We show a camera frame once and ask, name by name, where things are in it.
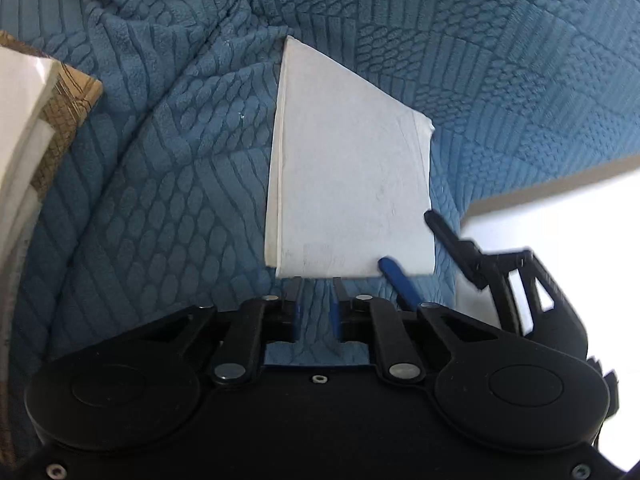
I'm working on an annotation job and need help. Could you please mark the gold patterned box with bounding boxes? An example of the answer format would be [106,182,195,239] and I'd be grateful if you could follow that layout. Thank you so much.
[0,30,104,211]

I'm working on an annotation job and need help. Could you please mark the blue textured sofa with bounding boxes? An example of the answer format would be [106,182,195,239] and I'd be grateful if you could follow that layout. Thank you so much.
[0,0,640,466]

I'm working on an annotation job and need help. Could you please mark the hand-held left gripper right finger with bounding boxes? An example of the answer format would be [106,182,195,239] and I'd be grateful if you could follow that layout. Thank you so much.
[331,277,501,386]

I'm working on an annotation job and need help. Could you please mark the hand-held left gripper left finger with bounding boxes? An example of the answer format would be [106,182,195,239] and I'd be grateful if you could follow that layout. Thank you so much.
[135,276,303,386]

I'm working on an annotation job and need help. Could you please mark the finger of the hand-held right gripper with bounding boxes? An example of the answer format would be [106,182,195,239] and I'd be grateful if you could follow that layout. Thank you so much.
[424,211,588,358]
[378,256,421,312]

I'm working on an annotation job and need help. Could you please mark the thin white booklet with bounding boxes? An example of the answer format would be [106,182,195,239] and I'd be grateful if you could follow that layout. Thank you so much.
[0,120,57,291]

